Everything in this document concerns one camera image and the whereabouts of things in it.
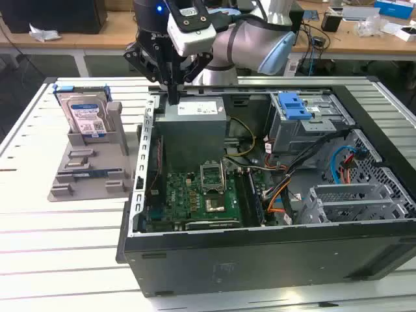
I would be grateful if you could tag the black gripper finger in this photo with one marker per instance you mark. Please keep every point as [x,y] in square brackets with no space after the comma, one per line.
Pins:
[195,66]
[139,60]

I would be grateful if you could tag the hard disk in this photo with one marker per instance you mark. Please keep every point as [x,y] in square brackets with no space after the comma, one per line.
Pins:
[86,117]

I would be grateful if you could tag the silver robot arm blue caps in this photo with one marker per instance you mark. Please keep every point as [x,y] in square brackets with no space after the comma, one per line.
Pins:
[247,39]

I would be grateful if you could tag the grey disk bay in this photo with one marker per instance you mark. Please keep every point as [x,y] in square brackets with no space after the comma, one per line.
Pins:
[341,195]

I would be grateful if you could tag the wooden desk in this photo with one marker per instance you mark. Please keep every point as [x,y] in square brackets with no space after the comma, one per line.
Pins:
[97,39]

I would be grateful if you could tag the grey power supply unit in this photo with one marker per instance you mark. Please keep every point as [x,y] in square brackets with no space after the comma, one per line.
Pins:
[191,136]

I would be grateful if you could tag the white tag with code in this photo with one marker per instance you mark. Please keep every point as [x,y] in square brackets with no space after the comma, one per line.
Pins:
[292,68]

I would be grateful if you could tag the crumpled white paper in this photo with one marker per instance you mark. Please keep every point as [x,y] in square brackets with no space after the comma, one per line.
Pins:
[44,34]

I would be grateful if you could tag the large black box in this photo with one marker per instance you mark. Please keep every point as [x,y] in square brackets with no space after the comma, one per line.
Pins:
[48,16]

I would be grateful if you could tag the grey parts rack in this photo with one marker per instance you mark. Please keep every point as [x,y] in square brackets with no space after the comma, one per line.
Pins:
[97,156]

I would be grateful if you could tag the blue drive cage latch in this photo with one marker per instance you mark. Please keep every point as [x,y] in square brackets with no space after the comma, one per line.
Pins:
[292,107]

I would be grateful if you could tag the black computer tower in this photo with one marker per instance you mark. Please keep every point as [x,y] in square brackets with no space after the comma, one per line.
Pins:
[298,18]

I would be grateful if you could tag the small CPU plate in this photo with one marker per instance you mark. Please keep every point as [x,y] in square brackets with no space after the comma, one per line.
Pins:
[77,161]

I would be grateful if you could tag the blue RAM stick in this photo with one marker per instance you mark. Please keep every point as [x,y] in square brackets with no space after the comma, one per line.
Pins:
[94,173]

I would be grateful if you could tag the grey drive cage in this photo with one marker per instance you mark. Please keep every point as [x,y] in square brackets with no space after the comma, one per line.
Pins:
[299,136]

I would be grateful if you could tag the green motherboard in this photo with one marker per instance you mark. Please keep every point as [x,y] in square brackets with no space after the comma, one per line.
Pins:
[182,198]

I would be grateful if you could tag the CPU socket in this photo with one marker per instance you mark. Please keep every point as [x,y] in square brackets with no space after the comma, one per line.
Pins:
[215,203]

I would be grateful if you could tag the small black box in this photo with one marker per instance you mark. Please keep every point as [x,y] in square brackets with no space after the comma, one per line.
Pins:
[331,22]

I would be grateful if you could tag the black graphics card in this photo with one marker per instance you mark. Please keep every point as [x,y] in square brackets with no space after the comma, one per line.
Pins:
[211,225]

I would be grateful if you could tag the grey flat tray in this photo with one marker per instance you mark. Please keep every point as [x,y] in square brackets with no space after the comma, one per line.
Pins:
[360,13]

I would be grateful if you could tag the clear plastic bag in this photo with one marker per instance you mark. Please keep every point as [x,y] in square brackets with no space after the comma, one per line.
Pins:
[370,27]

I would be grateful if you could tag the black open PC case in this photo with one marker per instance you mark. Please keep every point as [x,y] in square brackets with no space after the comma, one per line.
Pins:
[260,260]

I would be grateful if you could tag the blue cardboard box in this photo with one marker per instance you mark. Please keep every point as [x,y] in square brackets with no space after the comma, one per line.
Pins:
[393,8]

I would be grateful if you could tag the white box black insert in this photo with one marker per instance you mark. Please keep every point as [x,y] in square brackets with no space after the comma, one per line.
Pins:
[406,34]

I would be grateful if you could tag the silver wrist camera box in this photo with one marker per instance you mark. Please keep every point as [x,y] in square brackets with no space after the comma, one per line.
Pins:
[195,40]

